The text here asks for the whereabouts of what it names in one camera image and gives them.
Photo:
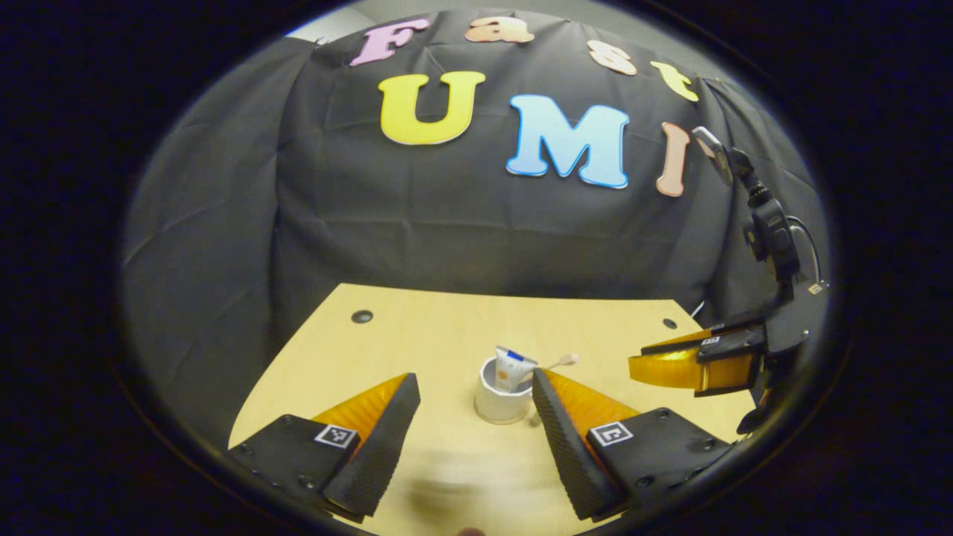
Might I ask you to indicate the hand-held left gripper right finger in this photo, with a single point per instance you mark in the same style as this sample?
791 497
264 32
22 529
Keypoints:
566 454

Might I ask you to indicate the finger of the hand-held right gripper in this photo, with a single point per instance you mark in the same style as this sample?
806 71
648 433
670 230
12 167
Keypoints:
670 371
726 342

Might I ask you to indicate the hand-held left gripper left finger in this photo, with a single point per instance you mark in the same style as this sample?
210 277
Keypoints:
381 454

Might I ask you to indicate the white toothpaste tube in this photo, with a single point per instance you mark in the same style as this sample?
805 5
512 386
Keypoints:
512 368

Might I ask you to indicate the light wooden desktop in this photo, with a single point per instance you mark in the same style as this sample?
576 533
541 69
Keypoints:
432 335

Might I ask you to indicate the black backdrop cloth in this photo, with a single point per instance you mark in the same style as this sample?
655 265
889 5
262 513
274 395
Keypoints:
372 223

